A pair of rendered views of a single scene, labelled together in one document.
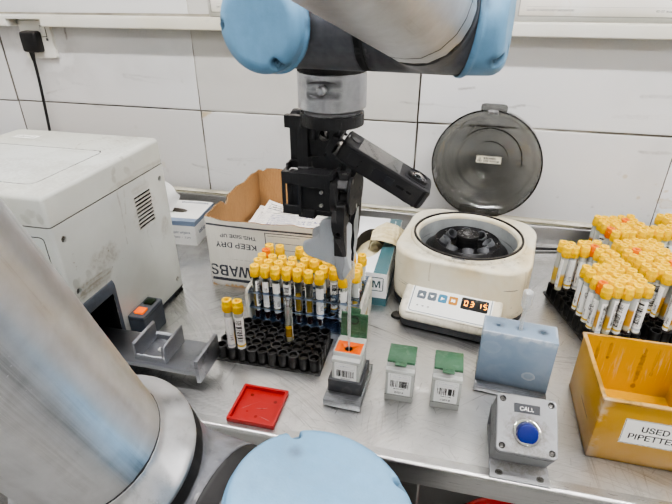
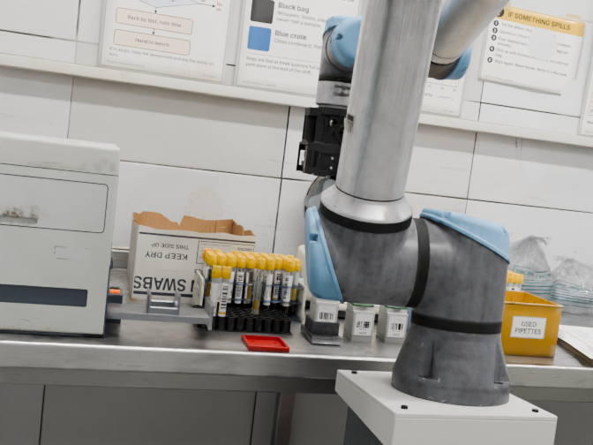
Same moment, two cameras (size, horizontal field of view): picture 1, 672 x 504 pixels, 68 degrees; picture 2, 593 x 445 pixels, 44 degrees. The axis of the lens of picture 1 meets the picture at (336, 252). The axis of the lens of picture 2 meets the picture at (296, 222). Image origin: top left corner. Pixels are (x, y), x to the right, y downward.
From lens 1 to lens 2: 0.88 m
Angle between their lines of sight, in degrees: 36
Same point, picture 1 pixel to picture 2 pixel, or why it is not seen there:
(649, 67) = (443, 147)
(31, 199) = (111, 149)
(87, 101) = not seen: outside the picture
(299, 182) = (319, 149)
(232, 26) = (348, 38)
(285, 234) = (218, 242)
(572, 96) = not seen: hidden behind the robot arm
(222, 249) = (151, 260)
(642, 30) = (439, 119)
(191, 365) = (200, 315)
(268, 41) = not seen: hidden behind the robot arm
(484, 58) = (461, 68)
